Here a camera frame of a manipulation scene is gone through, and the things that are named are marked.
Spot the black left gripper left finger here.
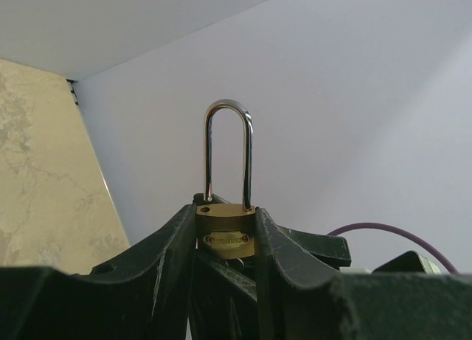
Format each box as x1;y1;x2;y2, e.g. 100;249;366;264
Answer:
1;204;196;339

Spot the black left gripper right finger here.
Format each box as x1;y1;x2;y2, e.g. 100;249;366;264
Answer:
255;209;471;339

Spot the small long-shackle brass padlock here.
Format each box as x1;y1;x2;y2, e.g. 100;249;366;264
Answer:
196;99;255;260

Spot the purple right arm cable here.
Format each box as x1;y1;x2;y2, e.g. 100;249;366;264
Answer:
326;222;460;274

